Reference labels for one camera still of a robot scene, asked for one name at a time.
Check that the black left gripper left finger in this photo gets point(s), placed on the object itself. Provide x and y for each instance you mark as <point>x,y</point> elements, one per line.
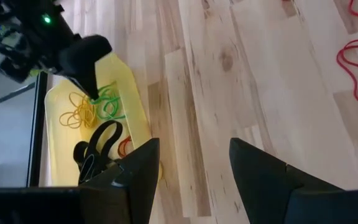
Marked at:
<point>135,180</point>

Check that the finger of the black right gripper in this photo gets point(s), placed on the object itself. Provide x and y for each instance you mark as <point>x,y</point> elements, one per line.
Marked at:
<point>85,59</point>

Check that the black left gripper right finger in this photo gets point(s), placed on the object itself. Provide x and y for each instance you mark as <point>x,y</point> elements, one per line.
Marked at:
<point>259,180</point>

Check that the yellow rubber band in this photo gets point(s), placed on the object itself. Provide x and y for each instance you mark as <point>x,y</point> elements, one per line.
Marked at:
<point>63,119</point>
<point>73,99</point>

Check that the wide black rubber band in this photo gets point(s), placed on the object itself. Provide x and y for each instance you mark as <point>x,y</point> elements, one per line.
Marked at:
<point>117,133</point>
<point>77,152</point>

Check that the yellow translucent plastic bin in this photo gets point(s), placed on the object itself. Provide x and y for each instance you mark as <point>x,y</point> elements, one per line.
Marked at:
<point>57,149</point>

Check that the black table edge rail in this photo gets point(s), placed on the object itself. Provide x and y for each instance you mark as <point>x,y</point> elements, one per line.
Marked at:
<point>36,130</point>

